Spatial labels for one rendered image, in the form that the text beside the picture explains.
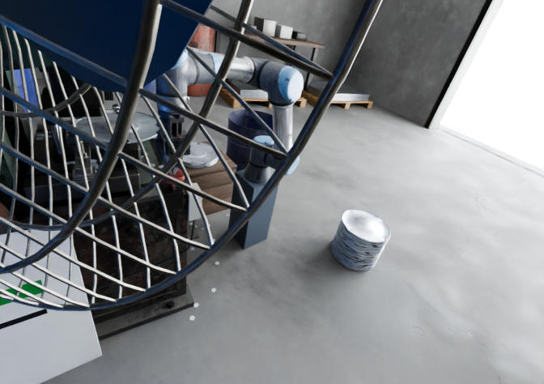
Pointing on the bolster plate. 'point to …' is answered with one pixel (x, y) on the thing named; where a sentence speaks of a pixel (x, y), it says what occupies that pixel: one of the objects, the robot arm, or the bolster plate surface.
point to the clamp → (84, 166)
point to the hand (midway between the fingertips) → (172, 169)
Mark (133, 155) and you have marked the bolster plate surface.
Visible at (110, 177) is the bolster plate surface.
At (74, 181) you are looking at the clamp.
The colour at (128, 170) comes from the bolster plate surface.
